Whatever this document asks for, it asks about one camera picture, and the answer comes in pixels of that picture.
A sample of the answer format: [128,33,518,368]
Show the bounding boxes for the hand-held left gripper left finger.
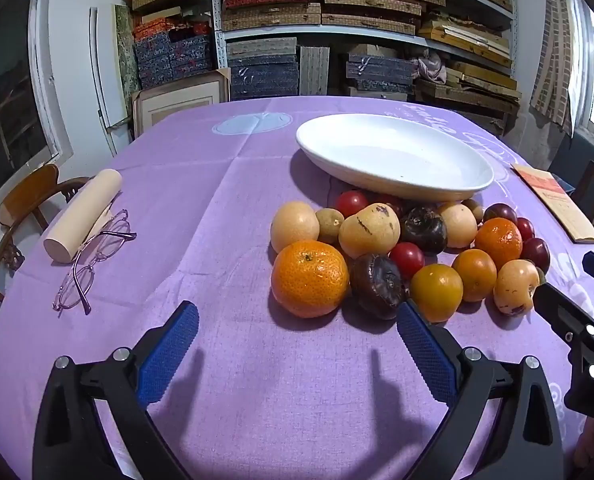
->
[32,301,199,480]

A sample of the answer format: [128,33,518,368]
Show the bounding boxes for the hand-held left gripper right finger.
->
[396,300,564,480]

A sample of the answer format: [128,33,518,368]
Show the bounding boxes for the small yellow pepino melon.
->
[493,260,538,316]

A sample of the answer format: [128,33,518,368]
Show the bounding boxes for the dark red plum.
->
[521,237,551,273]
[483,202,518,226]

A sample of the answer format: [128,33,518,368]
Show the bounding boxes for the yellow tomato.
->
[410,263,464,323]

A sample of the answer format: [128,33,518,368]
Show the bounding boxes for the dark water chestnut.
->
[349,253,410,321]
[399,207,448,254]

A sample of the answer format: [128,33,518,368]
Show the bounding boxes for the orange tomato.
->
[452,248,498,303]

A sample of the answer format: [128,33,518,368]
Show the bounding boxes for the round beige fruit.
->
[437,202,478,249]
[270,201,321,253]

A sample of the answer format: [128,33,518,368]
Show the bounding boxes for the brown longan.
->
[462,198,484,224]
[315,208,346,244]

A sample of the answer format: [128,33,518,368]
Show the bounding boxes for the large striped pepino melon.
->
[338,203,401,260]

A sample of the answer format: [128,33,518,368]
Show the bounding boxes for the white oval dish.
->
[296,113,494,201]

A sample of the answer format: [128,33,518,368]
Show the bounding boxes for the tan exercise notebook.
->
[512,163,594,245]

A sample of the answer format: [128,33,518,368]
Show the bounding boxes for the purple printed tablecloth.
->
[0,96,594,480]

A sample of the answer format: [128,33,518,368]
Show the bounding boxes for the cream paper roll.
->
[44,169,123,264]

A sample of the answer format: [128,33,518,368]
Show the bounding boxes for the brick pattern curtain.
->
[529,0,585,138]

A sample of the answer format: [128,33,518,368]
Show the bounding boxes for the brown wooden chair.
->
[0,163,93,317]

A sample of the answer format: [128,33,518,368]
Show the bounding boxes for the framed picture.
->
[131,71,230,136]

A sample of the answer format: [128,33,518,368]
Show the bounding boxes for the pink cloth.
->
[412,50,448,83]

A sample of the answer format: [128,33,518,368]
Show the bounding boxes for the white board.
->
[88,7,128,131]

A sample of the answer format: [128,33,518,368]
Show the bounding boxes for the stack of dark grey boxes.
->
[227,37,300,100]

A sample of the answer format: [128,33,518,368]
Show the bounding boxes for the stack of blue orange boxes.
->
[132,17,214,88]

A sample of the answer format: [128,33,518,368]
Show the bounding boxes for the green marbled board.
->
[114,5,143,111]

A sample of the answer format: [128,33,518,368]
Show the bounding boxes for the grey woven upright box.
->
[299,46,330,96]

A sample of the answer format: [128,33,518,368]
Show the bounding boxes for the white metal shelf unit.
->
[209,0,520,101]

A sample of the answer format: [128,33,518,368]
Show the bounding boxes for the stack of tan woven boxes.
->
[222,0,425,36]

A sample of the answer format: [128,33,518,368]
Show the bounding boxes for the wire-frame eyeglasses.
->
[52,209,138,316]

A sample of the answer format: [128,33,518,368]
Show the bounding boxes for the dark window with white frame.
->
[0,0,60,206]

